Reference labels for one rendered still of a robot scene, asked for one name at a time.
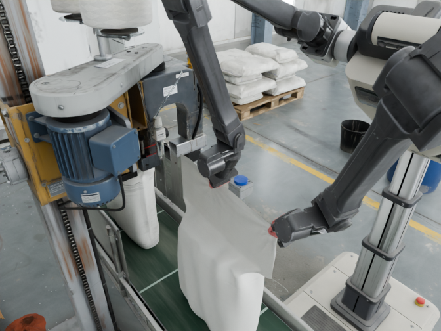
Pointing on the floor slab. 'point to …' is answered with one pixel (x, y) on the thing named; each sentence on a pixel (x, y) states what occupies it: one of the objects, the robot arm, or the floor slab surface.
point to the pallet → (243, 111)
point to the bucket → (352, 134)
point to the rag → (28, 323)
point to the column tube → (6, 81)
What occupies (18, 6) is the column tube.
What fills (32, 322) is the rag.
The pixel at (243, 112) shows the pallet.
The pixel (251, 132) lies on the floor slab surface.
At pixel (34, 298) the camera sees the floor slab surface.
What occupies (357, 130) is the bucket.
